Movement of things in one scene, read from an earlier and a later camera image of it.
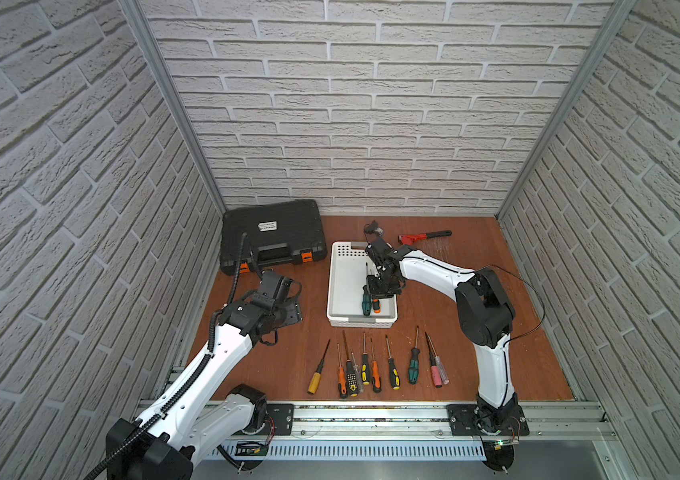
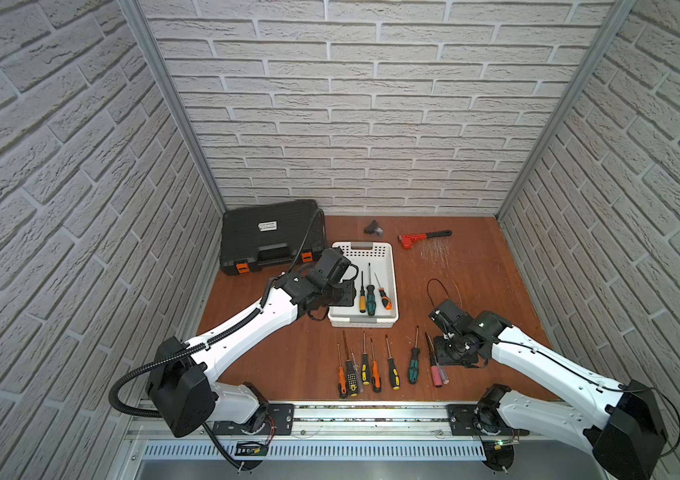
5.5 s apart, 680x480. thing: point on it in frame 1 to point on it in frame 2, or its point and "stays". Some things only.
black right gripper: x=375 y=292 to x=442 y=358
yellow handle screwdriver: x=315 y=379 to x=363 y=299
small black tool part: x=373 y=228 stays
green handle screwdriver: x=413 y=369 stays
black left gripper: x=296 y=313 to x=350 y=280
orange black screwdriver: x=342 y=386 stays
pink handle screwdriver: x=436 y=371 stays
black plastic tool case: x=271 y=234 stays
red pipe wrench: x=409 y=239 stays
